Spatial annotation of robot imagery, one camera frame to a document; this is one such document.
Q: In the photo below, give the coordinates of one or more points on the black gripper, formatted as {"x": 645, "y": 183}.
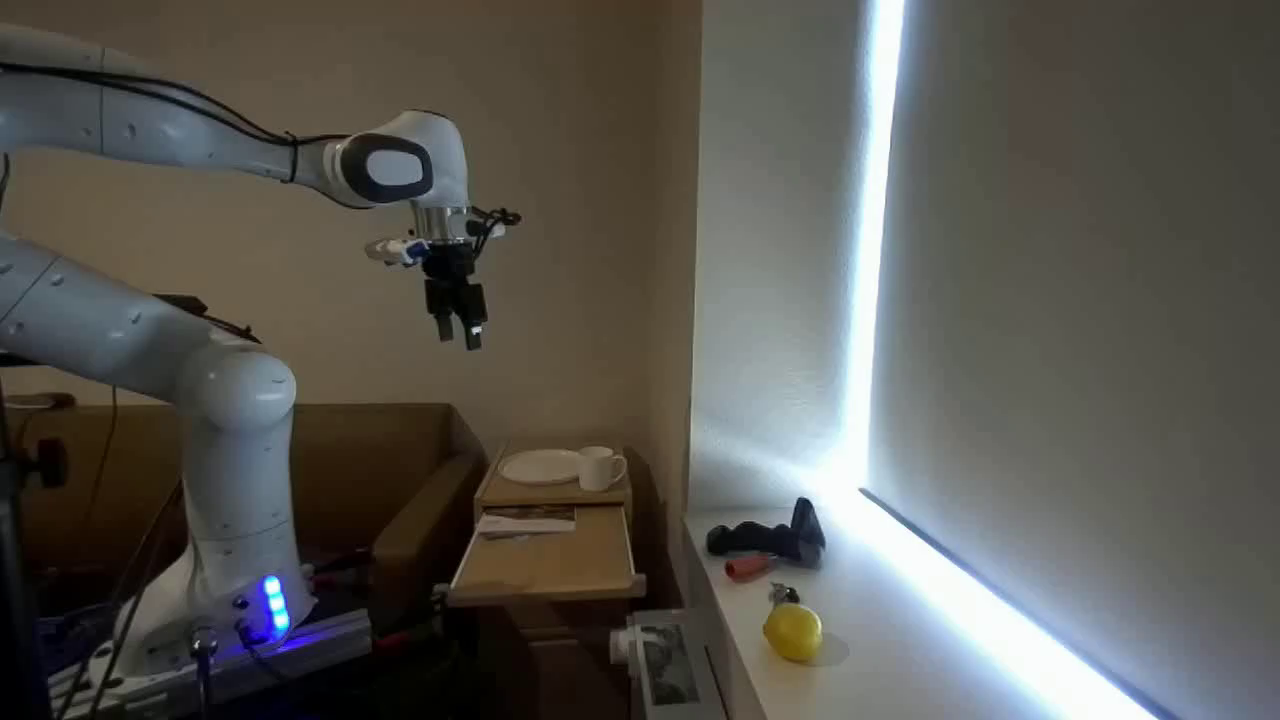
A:
{"x": 453, "y": 272}

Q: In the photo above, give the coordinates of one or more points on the black sock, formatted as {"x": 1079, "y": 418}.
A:
{"x": 773, "y": 543}

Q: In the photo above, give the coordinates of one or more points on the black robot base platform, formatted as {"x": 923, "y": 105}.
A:
{"x": 322, "y": 644}

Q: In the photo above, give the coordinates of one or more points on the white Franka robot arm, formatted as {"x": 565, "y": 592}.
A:
{"x": 226, "y": 400}

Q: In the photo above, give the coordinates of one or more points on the white round plate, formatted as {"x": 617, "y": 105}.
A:
{"x": 540, "y": 466}

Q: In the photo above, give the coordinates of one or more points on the brown leather armchair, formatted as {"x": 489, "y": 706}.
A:
{"x": 372, "y": 466}

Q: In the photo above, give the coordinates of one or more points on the white mug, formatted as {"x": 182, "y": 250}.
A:
{"x": 603, "y": 468}

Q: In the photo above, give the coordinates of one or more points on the white brochure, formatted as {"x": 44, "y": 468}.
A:
{"x": 524, "y": 526}

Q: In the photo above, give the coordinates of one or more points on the wooden pull-out shelf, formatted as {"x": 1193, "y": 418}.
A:
{"x": 546, "y": 561}

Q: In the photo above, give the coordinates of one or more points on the yellow lemon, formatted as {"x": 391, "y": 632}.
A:
{"x": 795, "y": 632}

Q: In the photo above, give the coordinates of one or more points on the grey roller blind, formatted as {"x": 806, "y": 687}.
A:
{"x": 1093, "y": 305}

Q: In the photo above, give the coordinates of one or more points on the black camera on stand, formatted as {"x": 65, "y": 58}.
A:
{"x": 221, "y": 322}

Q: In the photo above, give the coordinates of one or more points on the white wall heater unit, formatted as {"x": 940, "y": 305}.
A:
{"x": 667, "y": 666}

